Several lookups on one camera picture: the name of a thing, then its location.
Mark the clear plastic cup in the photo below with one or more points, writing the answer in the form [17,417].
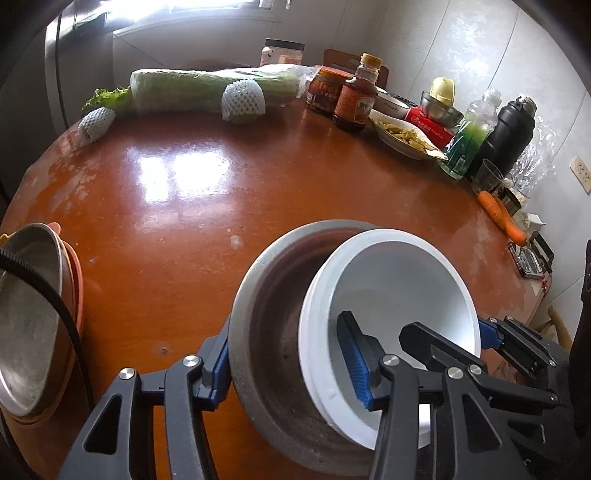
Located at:
[487,177]

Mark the green liquid plastic bottle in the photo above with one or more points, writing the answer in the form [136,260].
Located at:
[468,138]

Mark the white ceramic bowl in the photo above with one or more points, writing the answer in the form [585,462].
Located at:
[392,108]

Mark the red tissue box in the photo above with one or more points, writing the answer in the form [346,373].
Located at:
[427,127]

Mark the white dish with food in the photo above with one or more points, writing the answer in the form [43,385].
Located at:
[401,136]

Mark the yellow plastic cup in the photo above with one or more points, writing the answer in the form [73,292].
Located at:
[443,90]

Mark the wrapped celery bundle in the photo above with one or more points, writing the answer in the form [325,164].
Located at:
[184,87]

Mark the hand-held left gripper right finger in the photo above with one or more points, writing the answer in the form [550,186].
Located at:
[355,364]

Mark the light wooden chair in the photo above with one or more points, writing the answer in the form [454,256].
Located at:
[556,318]

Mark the black-lidded plastic jar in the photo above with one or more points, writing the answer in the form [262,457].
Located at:
[281,54]

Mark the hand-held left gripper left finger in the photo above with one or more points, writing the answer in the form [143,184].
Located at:
[217,369]

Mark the orange-capped sauce bottle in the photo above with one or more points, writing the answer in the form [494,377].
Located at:
[355,99]

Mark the round steel plate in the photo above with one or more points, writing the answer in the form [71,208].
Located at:
[27,332]

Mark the window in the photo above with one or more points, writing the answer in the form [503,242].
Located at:
[207,3]

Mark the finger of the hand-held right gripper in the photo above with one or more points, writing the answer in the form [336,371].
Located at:
[489,334]
[425,339]

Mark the red instant noodle cup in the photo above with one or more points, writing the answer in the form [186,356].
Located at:
[392,295]

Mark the large foam-netted fruit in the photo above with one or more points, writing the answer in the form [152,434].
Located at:
[242,99]

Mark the large steel bowl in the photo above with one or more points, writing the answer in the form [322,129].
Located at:
[272,369]

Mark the black thermos flask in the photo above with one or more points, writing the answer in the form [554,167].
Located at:
[505,138]

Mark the small foam-netted fruit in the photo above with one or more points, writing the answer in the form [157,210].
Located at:
[94,125]

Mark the dark refrigerator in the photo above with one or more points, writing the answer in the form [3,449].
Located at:
[78,69]

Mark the brown slotted-back chair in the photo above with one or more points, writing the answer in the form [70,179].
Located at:
[339,57]

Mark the green lettuce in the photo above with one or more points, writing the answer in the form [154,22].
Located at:
[108,98]

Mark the small steel cup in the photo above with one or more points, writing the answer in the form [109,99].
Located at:
[511,203]

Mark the red sauce jar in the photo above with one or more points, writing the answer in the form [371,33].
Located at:
[323,92]

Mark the steel bowl holding yellow cup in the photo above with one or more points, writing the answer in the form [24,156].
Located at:
[443,113]

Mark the black metal frame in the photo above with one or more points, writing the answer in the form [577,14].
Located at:
[545,247]

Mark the clear plastic bag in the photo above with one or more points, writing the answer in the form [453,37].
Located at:
[538,157]

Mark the small white box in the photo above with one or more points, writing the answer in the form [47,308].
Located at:
[535,221]

